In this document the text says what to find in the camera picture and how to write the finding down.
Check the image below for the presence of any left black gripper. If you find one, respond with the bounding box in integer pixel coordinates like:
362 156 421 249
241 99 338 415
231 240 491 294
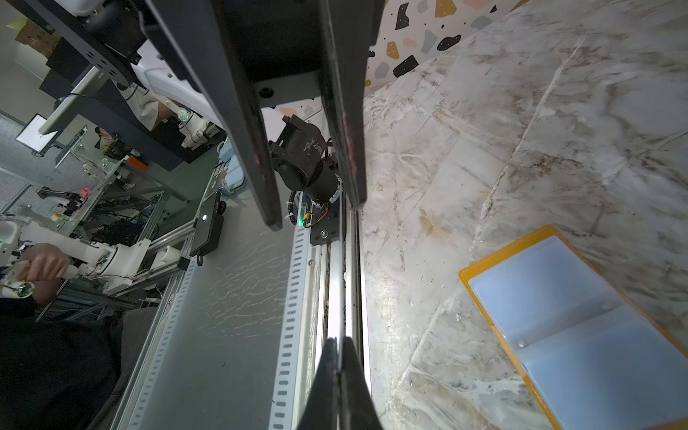
148 0 385 231

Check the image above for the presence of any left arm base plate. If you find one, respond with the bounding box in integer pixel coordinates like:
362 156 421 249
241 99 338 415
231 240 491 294
300 199 341 247

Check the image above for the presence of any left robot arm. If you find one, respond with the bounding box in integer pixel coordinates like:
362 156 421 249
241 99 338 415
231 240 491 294
136 1 384 229

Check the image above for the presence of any yellow card holder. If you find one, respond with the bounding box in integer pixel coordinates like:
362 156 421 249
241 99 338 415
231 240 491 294
459 226 687 429

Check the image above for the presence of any seated operator person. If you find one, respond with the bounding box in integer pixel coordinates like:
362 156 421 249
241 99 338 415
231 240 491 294
1 244 122 429

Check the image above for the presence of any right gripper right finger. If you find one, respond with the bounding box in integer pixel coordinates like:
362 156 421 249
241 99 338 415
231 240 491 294
340 337 383 430

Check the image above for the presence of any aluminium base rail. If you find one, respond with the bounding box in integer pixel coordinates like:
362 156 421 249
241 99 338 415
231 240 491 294
304 202 371 388

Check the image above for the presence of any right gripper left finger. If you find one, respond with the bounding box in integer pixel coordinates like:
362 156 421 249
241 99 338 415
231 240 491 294
297 339 340 430

